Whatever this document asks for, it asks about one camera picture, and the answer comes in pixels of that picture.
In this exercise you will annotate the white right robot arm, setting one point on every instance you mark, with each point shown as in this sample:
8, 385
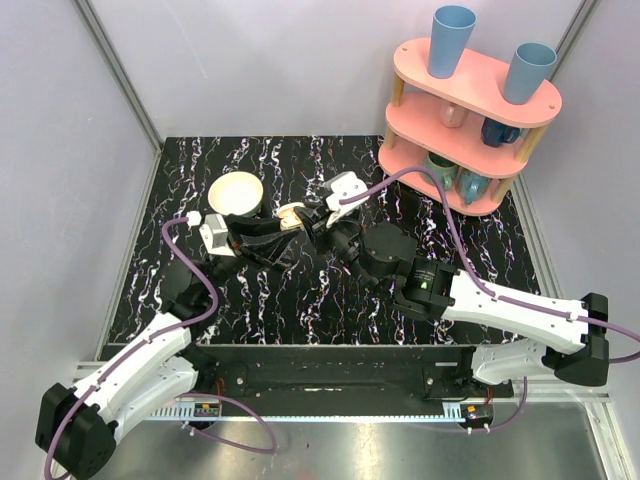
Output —
565, 338

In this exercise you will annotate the right blue plastic cup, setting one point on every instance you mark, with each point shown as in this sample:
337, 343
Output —
528, 69

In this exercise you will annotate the pink mug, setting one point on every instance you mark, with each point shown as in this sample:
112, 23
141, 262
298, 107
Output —
452, 115

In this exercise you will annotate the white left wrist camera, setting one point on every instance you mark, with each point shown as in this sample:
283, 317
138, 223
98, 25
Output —
213, 231

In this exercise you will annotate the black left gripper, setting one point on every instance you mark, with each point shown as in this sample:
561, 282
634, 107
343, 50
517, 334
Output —
232, 239

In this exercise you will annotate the green ceramic mug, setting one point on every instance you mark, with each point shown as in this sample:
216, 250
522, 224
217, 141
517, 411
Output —
445, 170

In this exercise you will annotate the white earbud case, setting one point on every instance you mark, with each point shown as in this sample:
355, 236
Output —
288, 219

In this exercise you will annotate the pink three-tier shelf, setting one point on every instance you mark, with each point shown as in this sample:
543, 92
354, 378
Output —
413, 128

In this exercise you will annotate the cream and green bowl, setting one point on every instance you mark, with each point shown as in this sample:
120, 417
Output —
239, 193

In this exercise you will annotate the left blue plastic cup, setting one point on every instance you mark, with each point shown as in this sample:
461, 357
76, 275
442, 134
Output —
451, 29

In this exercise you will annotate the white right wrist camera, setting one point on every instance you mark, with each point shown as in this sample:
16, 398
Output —
337, 194

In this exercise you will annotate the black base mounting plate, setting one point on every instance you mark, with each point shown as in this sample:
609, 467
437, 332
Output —
429, 371

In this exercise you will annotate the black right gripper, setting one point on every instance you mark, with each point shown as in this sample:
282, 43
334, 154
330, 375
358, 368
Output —
318, 230

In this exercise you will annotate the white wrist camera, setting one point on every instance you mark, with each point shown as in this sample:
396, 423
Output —
337, 194
213, 231

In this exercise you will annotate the blue plastic cup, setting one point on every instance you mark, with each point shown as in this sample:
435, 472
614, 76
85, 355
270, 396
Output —
528, 69
451, 29

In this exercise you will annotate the light blue mug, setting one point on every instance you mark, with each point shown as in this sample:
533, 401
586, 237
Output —
471, 186

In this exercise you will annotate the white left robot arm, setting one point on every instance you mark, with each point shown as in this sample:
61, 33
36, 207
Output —
79, 427

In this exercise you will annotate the dark blue mug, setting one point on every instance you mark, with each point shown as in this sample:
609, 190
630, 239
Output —
495, 134

